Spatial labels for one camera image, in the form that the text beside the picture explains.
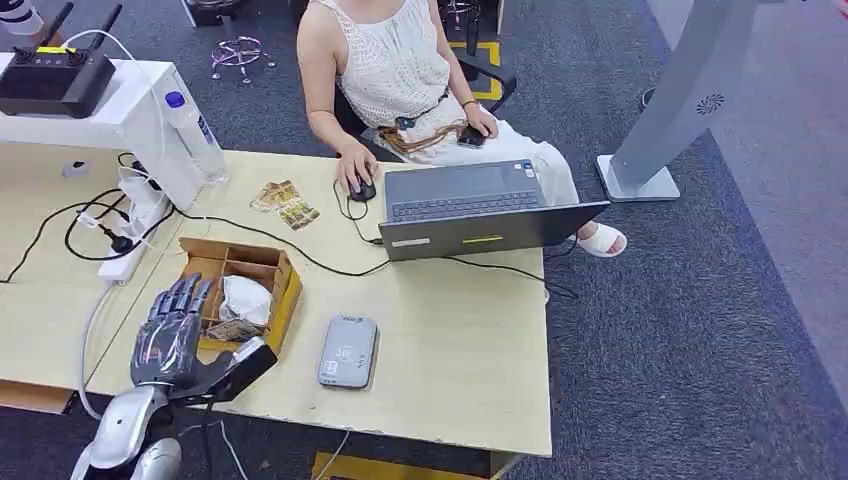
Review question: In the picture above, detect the grey card reader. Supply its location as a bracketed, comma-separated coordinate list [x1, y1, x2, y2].
[317, 313, 380, 390]

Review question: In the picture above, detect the black router with antennas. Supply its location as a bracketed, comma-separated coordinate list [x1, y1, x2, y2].
[0, 1, 125, 121]

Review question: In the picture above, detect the black laptop power cable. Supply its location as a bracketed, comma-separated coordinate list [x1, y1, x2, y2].
[173, 206, 579, 299]

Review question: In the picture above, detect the person's right hand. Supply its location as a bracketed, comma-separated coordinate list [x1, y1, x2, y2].
[335, 140, 380, 196]

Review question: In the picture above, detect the white power strip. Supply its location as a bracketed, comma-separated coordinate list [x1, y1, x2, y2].
[96, 192, 175, 286]

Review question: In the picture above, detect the brown box under desk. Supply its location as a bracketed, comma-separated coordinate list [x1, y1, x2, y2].
[0, 378, 75, 416]

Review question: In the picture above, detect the black office chair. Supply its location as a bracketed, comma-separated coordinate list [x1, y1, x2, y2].
[290, 0, 519, 157]

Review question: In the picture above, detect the black wheeled stand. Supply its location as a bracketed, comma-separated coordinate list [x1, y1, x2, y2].
[437, 0, 509, 58]

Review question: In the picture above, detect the person's left hand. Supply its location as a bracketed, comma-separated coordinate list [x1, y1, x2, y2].
[461, 102, 500, 140]

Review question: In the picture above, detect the clear blue-capped water bottle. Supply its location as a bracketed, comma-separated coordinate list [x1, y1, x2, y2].
[163, 90, 231, 187]

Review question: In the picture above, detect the thin white router cable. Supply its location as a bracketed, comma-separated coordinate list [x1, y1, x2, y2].
[64, 29, 168, 170]

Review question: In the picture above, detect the white cylindrical object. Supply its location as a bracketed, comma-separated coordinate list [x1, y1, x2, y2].
[0, 0, 45, 37]

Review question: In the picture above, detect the gold printed card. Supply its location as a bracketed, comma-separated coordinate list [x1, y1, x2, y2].
[206, 319, 267, 344]

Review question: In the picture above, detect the chrome star chair base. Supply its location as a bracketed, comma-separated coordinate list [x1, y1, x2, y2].
[210, 36, 278, 85]

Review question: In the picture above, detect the person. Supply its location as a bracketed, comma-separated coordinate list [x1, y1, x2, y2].
[296, 0, 629, 260]

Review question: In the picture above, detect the crumpled white bag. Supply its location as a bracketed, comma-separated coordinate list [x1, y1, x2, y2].
[218, 274, 274, 327]

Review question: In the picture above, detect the looped black cable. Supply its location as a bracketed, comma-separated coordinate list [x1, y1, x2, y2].
[0, 187, 178, 285]

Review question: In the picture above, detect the grey laptop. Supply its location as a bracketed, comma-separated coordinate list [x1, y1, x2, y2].
[378, 158, 612, 264]

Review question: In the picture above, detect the grey pillar stand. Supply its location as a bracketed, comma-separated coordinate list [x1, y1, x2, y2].
[596, 0, 780, 204]

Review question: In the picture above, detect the yellow box under desk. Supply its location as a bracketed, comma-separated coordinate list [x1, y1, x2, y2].
[311, 452, 528, 480]

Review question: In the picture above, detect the divided wooden card box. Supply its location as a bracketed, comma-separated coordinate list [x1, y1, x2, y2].
[177, 237, 305, 358]

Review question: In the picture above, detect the dark printed card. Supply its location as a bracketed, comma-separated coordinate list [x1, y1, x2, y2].
[278, 197, 321, 232]

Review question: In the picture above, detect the black round base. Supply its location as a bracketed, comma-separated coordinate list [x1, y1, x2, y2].
[184, 0, 244, 28]

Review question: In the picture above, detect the brown printed card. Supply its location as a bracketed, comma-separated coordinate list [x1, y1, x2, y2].
[250, 180, 301, 213]

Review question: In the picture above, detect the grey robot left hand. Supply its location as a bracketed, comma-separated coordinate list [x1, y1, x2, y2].
[129, 272, 279, 405]

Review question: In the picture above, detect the thin white hanging cable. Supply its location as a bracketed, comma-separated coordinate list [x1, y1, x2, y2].
[312, 430, 352, 480]

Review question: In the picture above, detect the black power plug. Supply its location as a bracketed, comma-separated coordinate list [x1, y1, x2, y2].
[99, 223, 138, 256]

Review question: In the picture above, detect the white desk shelf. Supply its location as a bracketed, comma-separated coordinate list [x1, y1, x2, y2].
[0, 52, 207, 213]

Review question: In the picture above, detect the black computer mouse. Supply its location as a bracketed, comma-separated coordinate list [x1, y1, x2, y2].
[347, 172, 378, 203]

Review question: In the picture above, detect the black mouse cable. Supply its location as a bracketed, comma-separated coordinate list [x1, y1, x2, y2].
[332, 178, 386, 248]

